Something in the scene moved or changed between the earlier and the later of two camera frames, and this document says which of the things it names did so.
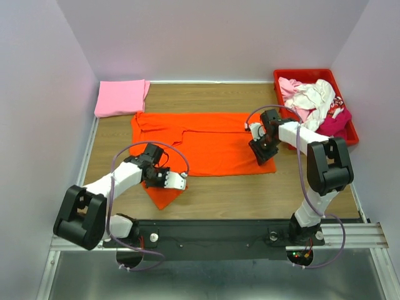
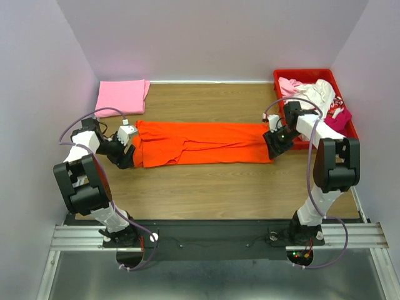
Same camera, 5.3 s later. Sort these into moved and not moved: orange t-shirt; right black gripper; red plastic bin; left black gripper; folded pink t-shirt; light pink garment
Moved: right black gripper; orange t-shirt; left black gripper
Not moved: red plastic bin; light pink garment; folded pink t-shirt
